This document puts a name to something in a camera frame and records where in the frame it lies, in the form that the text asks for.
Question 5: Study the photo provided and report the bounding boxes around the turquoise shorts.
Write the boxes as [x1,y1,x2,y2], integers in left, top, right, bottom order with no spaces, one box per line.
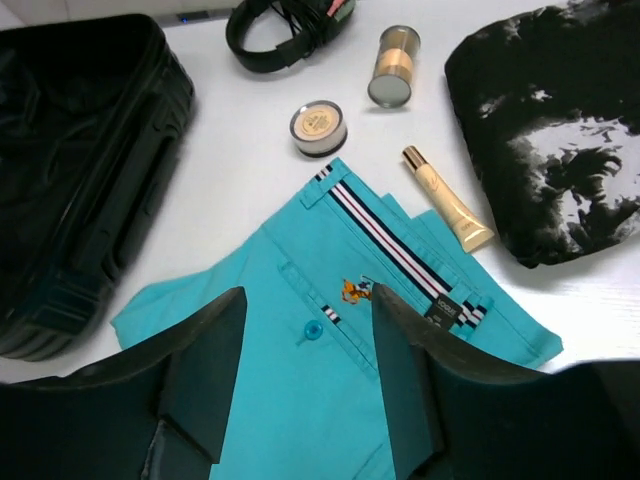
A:
[112,160,563,479]

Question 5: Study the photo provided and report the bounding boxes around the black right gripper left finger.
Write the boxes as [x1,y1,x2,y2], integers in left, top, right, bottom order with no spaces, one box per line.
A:
[1,287,247,480]

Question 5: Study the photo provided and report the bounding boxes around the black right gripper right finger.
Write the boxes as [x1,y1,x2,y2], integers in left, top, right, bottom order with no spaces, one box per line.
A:
[372,285,639,479]

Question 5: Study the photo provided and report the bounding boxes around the black white tie-dye shirt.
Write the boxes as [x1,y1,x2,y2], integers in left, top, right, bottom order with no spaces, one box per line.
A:
[445,1,639,268]

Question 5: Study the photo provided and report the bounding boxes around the black hard-shell suitcase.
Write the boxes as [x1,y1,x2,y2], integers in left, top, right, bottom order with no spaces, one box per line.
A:
[1,14,194,362]

